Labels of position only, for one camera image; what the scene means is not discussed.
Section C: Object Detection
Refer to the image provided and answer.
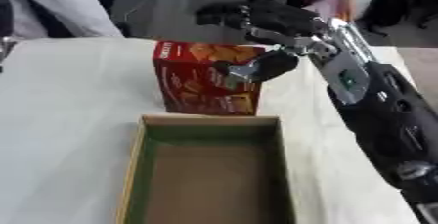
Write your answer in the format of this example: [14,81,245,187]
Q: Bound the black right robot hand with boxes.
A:
[193,0,332,84]

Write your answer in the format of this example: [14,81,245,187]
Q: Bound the red cracker box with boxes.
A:
[151,40,267,116]

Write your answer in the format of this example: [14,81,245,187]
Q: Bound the open cardboard box green inside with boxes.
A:
[114,113,298,224]

